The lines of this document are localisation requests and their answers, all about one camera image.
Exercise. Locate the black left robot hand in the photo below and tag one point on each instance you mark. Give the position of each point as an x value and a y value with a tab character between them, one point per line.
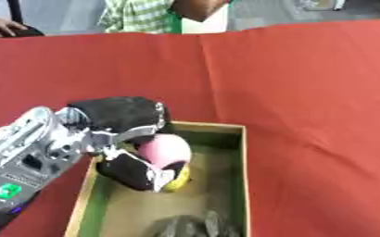
124	114

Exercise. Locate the pink round toy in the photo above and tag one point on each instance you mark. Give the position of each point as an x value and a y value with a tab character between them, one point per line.
166	149

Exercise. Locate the person's hand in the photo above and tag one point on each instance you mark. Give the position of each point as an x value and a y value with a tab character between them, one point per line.
1	26

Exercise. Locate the grey soft toy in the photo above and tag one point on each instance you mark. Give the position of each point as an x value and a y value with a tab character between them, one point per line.
190	227

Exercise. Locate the person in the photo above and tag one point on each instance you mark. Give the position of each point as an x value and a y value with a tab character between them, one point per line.
161	14

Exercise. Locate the yellow toy banana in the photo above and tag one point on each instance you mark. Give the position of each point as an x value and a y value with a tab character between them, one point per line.
179	182

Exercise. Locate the tan cardboard box green inside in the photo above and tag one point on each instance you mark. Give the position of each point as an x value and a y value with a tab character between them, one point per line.
220	185

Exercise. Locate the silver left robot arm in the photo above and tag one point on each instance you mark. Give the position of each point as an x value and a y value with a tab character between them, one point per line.
23	154

